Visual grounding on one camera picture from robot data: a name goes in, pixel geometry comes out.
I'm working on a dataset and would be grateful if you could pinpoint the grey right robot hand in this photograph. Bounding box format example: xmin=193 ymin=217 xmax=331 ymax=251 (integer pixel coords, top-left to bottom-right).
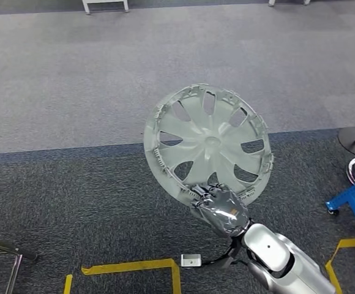
xmin=190 ymin=183 xmax=251 ymax=238

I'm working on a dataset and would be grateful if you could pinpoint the grey plastic wheel hubcap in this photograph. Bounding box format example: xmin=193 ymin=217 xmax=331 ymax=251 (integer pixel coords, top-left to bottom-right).
xmin=143 ymin=84 xmax=274 ymax=208

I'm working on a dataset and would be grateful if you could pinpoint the white table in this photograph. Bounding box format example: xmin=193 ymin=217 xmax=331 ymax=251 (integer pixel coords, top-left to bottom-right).
xmin=82 ymin=0 xmax=130 ymax=15
xmin=269 ymin=0 xmax=311 ymax=7

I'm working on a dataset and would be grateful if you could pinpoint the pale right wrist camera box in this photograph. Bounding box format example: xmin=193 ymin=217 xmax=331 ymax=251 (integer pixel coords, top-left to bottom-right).
xmin=181 ymin=254 xmax=202 ymax=268

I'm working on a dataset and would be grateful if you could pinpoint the dark metal tube frame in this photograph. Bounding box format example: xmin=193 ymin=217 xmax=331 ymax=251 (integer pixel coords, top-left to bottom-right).
xmin=0 ymin=235 xmax=39 ymax=294

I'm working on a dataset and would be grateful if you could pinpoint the yellow floor tape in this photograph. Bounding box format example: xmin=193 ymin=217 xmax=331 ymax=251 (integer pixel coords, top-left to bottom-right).
xmin=325 ymin=238 xmax=355 ymax=294
xmin=63 ymin=258 xmax=182 ymax=294

